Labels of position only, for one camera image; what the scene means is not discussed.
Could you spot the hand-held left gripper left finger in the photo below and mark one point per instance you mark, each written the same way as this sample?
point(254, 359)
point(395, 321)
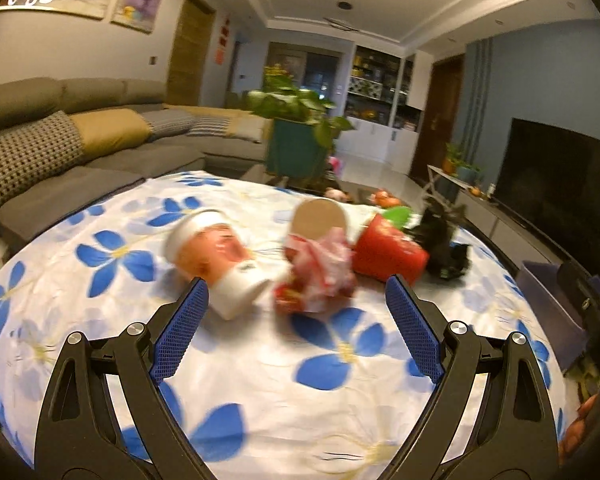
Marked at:
point(177, 335)

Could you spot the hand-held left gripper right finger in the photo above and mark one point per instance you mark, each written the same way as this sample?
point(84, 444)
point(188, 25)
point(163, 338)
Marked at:
point(415, 332)

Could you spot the blue plastic bin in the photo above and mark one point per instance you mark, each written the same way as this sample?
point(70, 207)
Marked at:
point(540, 300)

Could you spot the white orange printed paper cup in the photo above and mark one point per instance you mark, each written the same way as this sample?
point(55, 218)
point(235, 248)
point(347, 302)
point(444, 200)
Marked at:
point(230, 280)

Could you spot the red plastic cup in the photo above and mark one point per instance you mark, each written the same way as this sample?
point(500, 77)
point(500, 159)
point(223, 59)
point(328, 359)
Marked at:
point(385, 255)

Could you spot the black plastic object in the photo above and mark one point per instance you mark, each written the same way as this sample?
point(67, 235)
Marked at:
point(440, 250)

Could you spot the pink plastic bag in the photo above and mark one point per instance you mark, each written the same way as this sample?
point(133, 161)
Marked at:
point(330, 255)

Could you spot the green plastic cup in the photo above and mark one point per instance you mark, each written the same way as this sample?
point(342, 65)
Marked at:
point(397, 216)

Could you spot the red and white plastic bag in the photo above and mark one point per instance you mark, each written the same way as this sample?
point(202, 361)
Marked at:
point(290, 295)

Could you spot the grey television stand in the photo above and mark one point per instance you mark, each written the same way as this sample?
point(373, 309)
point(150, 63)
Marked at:
point(505, 225)

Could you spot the black flat television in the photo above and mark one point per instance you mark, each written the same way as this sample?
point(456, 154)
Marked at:
point(555, 185)

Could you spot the white blue floral blanket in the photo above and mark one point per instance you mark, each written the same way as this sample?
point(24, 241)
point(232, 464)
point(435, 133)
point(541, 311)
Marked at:
point(280, 410)

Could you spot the orange fruit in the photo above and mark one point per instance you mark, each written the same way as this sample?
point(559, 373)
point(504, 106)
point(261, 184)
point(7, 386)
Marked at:
point(387, 199)

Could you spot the small pink white figure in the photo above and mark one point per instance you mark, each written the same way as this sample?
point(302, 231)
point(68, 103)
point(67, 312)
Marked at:
point(337, 195)

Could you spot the white folding side table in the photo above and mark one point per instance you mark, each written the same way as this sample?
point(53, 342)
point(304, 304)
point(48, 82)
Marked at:
point(440, 172)

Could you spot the plant in grey pot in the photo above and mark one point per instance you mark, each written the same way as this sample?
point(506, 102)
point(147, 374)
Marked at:
point(467, 174)

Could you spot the plant in orange pot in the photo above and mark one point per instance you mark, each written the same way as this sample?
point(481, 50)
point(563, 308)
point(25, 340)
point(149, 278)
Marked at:
point(452, 162)

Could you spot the grey sofa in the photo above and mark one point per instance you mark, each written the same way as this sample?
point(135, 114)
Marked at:
point(105, 170)

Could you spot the pink gift bag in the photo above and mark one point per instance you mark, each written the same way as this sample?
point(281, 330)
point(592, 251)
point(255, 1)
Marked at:
point(336, 164)

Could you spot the white display cabinet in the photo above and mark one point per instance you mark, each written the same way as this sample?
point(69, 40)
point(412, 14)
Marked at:
point(380, 135)

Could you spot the striped cushion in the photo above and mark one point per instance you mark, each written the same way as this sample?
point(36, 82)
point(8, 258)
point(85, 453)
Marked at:
point(210, 126)

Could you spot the houndstooth cushion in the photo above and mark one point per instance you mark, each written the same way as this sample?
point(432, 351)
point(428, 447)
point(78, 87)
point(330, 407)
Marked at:
point(167, 122)

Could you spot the pothos plant in teal pot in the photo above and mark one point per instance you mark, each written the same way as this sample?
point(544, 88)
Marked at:
point(295, 155)

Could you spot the yellow cushion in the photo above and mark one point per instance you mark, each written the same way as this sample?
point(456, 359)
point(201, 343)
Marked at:
point(110, 130)

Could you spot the dark wooden door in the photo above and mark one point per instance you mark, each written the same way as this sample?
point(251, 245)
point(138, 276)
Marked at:
point(440, 110)

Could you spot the black and white dotted cushion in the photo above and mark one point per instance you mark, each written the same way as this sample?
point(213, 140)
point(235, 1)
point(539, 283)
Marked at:
point(25, 160)

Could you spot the glass sliding door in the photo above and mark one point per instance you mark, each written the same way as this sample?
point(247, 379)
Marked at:
point(320, 75)

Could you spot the yellow flowers in vase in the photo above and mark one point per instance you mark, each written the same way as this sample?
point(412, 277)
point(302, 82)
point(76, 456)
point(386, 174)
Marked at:
point(278, 75)

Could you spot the light wooden door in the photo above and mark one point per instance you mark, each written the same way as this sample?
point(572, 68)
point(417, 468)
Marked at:
point(190, 55)

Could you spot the red wall decoration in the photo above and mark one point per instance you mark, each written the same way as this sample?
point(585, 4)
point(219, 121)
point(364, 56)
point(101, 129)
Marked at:
point(222, 40)

